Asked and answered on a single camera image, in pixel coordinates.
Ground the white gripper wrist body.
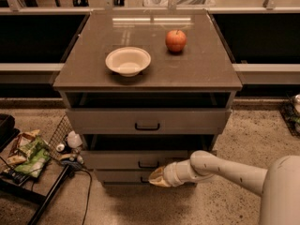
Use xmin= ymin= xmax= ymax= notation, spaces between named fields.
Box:
xmin=162 ymin=159 xmax=203 ymax=187

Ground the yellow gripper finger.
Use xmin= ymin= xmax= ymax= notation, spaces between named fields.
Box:
xmin=149 ymin=177 xmax=171 ymax=188
xmin=149 ymin=166 xmax=165 ymax=180

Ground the grey drawer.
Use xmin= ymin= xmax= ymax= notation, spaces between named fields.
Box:
xmin=66 ymin=108 xmax=232 ymax=134
xmin=81 ymin=150 xmax=193 ymax=170
xmin=94 ymin=169 xmax=161 ymax=186

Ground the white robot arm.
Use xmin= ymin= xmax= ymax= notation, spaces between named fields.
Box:
xmin=149 ymin=151 xmax=300 ymax=225

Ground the grey bottom drawer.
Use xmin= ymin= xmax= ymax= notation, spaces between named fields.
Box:
xmin=94 ymin=169 xmax=161 ymax=186

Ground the grey drawer cabinet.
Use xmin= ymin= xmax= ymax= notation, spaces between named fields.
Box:
xmin=52 ymin=9 xmax=244 ymax=187

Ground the grey top drawer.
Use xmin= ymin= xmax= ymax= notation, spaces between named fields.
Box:
xmin=66 ymin=108 xmax=232 ymax=134

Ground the white plastic bottle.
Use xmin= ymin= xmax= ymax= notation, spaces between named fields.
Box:
xmin=67 ymin=131 xmax=83 ymax=148

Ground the white paper bowl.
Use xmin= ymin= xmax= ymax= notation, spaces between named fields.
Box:
xmin=105 ymin=47 xmax=151 ymax=77

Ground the green snack bag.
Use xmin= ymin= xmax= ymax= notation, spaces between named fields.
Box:
xmin=14 ymin=136 xmax=50 ymax=178

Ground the red apple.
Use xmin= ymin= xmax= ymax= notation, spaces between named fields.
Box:
xmin=165 ymin=30 xmax=187 ymax=53

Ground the brown snack bag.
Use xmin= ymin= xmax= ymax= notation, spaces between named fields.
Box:
xmin=7 ymin=129 xmax=39 ymax=166

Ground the black bin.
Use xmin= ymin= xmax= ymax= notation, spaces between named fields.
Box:
xmin=0 ymin=113 xmax=20 ymax=152

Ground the black cable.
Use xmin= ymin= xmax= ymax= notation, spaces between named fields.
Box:
xmin=74 ymin=168 xmax=94 ymax=225

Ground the black wire basket left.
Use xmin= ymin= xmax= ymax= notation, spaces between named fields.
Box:
xmin=48 ymin=115 xmax=84 ymax=170

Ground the black wire basket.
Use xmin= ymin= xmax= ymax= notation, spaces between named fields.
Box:
xmin=48 ymin=115 xmax=84 ymax=170
xmin=280 ymin=94 xmax=300 ymax=137

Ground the black metal rack frame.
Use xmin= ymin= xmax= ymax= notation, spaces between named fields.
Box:
xmin=0 ymin=165 xmax=73 ymax=225

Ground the black wire basket right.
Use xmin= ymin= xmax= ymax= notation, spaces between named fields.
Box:
xmin=280 ymin=94 xmax=300 ymax=137

